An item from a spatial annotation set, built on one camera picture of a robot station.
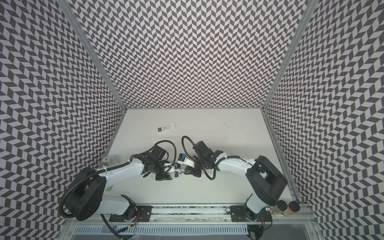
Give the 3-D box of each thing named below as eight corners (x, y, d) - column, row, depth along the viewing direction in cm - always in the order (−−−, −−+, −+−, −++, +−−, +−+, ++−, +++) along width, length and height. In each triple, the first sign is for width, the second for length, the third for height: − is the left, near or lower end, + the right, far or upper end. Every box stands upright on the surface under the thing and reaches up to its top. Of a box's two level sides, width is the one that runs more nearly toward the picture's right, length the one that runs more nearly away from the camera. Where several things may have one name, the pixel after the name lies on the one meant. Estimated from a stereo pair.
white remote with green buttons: (157, 134, 104) (156, 132, 103) (156, 128, 108) (155, 127, 106) (176, 128, 108) (176, 126, 106) (175, 123, 111) (174, 121, 109)
